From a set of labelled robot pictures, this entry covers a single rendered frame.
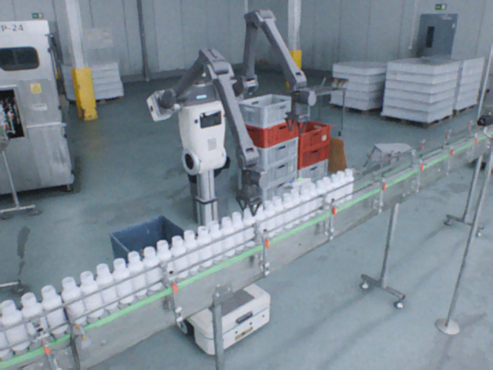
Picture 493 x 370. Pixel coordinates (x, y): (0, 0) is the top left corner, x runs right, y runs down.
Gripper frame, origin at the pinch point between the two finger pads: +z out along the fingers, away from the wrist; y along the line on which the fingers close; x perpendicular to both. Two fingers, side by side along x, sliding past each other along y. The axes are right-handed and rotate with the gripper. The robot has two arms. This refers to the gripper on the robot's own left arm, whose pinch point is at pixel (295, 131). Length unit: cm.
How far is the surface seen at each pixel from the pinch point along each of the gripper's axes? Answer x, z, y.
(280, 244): 30, 44, -21
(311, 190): 4.8, 25.3, -16.6
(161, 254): 88, 27, -17
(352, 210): -26, 45, -21
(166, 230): 56, 53, 40
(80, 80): -121, 56, 728
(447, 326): -89, 137, -67
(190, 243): 75, 27, -18
